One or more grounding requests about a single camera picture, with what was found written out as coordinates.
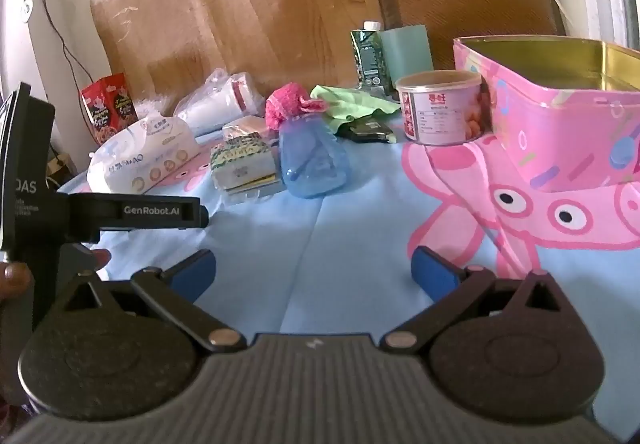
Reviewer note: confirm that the teal paper box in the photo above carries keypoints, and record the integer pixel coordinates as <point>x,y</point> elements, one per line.
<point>407,51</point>

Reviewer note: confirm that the clear bag of white cups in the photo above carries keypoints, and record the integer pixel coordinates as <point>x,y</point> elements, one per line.
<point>215,103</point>

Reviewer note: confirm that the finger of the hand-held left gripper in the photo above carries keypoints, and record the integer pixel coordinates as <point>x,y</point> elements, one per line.
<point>204,216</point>

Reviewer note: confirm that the printed blanket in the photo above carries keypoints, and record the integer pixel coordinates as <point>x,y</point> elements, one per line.
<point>325,234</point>

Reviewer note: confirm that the green cloth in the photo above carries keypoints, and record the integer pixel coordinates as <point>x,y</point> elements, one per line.
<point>350,103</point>

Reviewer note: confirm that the white tissue pack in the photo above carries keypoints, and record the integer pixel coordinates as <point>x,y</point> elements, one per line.
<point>140,153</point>

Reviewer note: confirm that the green patterned packet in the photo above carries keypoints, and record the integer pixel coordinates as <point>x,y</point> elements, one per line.
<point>240,156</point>

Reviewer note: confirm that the white wall hook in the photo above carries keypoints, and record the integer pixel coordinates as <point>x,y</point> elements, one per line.
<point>26,9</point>

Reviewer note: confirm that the red snack packet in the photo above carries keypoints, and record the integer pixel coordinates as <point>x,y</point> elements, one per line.
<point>97,116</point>
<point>124,101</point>

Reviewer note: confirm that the blue plastic pouch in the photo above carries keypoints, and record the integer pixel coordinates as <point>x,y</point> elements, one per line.
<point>310,158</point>

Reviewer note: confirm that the person's left hand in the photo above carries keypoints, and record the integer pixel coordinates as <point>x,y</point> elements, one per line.
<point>15,281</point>

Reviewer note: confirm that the dark green packet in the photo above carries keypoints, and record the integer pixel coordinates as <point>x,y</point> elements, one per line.
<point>367,129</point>

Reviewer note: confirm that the pink tin box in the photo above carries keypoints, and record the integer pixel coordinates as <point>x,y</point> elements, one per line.
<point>550,133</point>

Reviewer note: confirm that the wooden board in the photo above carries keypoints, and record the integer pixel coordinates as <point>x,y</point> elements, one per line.
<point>225,13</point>

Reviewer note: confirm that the green drink carton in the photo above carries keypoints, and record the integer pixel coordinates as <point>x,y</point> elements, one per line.
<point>367,58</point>

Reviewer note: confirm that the pink knitted sock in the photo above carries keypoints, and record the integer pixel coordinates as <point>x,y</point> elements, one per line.
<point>285,106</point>

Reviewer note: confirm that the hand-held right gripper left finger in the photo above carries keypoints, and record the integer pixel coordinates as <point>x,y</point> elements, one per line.
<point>192,271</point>

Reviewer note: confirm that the round plastic tub red label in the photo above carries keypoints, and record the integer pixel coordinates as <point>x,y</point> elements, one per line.
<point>440,118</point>

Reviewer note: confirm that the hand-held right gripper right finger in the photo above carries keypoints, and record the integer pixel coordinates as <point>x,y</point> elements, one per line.
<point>435,274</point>

